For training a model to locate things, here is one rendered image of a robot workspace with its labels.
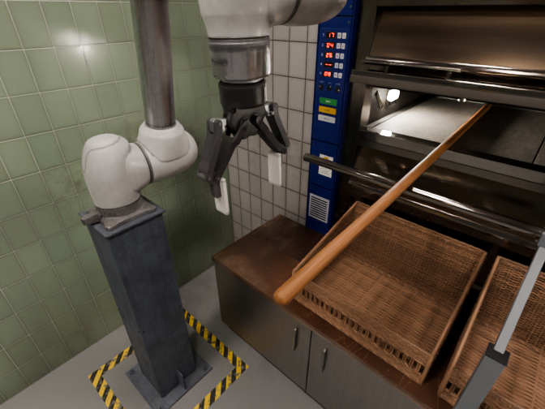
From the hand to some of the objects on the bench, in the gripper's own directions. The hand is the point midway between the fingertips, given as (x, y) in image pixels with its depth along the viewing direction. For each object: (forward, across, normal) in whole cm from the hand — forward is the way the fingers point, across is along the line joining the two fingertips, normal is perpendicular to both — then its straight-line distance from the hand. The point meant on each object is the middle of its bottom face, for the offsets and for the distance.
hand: (250, 191), depth 60 cm
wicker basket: (+77, -62, +65) cm, 118 cm away
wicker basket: (+76, -60, +6) cm, 97 cm away
